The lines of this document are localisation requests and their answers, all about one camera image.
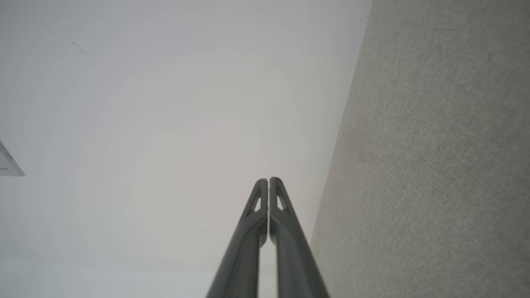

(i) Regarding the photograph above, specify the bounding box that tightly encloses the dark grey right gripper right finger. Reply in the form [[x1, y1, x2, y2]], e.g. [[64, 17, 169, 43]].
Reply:
[[269, 177, 331, 298]]

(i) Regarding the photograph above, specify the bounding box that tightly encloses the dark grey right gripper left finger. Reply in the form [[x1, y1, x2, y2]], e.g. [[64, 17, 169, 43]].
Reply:
[[206, 178, 269, 298]]

